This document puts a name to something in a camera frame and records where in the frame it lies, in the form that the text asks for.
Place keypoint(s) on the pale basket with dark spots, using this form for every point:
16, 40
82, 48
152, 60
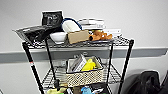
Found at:
85, 78

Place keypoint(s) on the small tan cardboard box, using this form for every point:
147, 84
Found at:
78, 36

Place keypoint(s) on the yellow soft item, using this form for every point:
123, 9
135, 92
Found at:
88, 65

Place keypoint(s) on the orange plush toy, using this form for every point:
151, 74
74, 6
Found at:
101, 35

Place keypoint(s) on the white bowl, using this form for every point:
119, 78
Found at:
58, 36

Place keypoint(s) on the black bag with white print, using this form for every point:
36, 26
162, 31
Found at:
52, 19

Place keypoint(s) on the black bottle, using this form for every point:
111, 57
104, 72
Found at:
57, 83

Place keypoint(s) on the pale yellow packet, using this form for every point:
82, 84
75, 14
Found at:
56, 90

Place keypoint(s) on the clear tray with black contents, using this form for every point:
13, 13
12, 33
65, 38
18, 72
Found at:
31, 34

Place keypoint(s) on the black office chair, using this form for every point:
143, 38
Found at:
146, 83

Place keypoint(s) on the small white wall plate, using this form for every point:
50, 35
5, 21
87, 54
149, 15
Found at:
63, 63

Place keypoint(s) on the long grey wall band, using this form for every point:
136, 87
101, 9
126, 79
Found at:
13, 56

